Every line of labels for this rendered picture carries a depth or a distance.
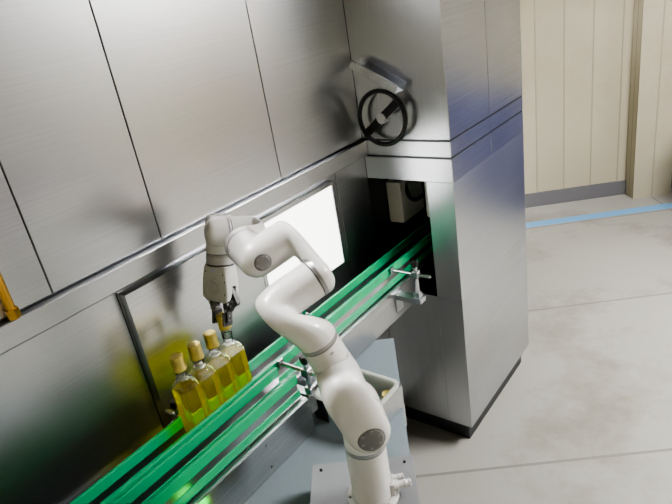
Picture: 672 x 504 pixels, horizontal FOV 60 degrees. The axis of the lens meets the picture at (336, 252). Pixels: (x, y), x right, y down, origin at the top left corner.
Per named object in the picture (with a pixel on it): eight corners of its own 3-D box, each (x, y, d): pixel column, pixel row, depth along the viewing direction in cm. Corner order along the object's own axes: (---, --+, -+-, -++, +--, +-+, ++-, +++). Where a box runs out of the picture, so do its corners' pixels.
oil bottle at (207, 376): (219, 418, 167) (200, 357, 158) (232, 424, 164) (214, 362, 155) (204, 430, 163) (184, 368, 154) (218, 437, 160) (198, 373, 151)
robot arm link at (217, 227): (244, 218, 145) (206, 220, 141) (245, 259, 147) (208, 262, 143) (229, 210, 159) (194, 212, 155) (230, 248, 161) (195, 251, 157)
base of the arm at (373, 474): (403, 467, 146) (397, 418, 140) (417, 506, 134) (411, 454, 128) (343, 481, 144) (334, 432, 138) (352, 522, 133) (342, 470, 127)
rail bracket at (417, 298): (398, 305, 228) (392, 254, 218) (437, 314, 218) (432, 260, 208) (392, 311, 224) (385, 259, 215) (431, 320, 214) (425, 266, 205)
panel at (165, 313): (341, 262, 226) (327, 179, 212) (347, 263, 224) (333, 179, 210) (155, 399, 163) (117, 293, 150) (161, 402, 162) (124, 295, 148)
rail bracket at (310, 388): (287, 378, 178) (279, 344, 173) (330, 393, 168) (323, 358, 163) (280, 384, 176) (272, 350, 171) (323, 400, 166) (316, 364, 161)
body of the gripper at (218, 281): (197, 258, 156) (198, 298, 159) (222, 264, 150) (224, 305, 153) (218, 254, 162) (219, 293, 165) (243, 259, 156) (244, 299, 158)
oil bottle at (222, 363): (233, 406, 171) (215, 345, 162) (246, 412, 168) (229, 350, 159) (219, 417, 167) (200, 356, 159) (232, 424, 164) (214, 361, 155)
